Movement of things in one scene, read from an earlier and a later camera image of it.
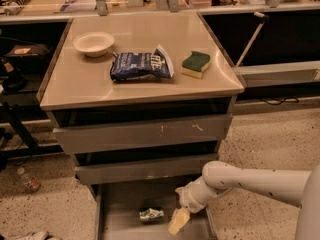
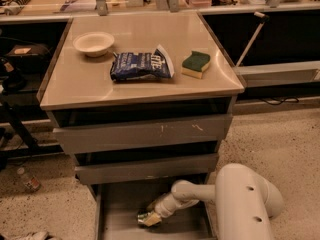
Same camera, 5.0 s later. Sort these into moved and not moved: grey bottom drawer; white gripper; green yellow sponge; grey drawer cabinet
Moved: white gripper
Not moved: green yellow sponge; grey bottom drawer; grey drawer cabinet
